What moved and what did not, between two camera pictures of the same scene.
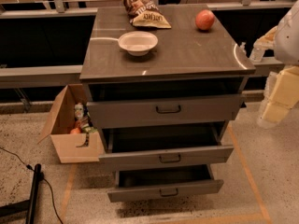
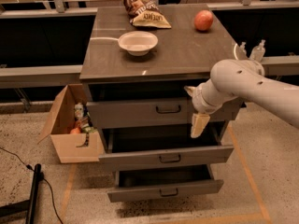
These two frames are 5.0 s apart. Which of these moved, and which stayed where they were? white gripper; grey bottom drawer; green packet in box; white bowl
Moved: white gripper
Stayed: white bowl; green packet in box; grey bottom drawer
